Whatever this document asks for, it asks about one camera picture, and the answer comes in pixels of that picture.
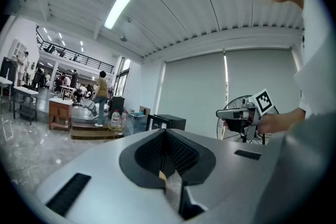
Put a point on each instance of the white metal table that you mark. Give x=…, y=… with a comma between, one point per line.
x=5, y=81
x=25, y=91

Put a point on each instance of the long ceiling tube light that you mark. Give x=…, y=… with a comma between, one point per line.
x=123, y=4

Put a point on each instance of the large clear water jug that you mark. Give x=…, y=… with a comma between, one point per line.
x=124, y=118
x=115, y=119

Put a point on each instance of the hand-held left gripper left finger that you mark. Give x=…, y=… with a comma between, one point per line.
x=99, y=186

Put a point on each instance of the tall black box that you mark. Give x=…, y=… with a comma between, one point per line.
x=116, y=106

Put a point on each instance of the round ceiling fixture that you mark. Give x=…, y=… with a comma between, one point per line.
x=123, y=38

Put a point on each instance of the clear plastic bin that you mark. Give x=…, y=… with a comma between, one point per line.
x=136, y=122

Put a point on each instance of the person's white shirt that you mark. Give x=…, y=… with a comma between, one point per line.
x=317, y=60

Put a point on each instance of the black mezzanine railing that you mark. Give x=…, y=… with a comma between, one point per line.
x=78, y=56

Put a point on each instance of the black standing fan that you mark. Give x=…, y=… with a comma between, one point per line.
x=245, y=140

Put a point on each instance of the person's right forearm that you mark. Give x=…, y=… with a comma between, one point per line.
x=294, y=116

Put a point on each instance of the low wooden platform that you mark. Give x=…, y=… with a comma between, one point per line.
x=92, y=131

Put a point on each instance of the person's right hand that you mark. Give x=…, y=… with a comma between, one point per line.
x=270, y=123

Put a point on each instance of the wooden cabinet with white top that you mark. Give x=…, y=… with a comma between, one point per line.
x=60, y=112

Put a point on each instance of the grey roller blind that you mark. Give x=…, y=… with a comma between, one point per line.
x=194, y=91
x=262, y=70

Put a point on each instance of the brown cardboard sheet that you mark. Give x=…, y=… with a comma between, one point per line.
x=145, y=110

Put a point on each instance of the white cubby shelf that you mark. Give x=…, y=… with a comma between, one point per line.
x=18, y=48

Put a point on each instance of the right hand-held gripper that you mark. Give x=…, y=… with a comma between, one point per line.
x=262, y=102

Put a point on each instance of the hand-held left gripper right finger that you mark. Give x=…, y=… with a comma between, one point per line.
x=231, y=178

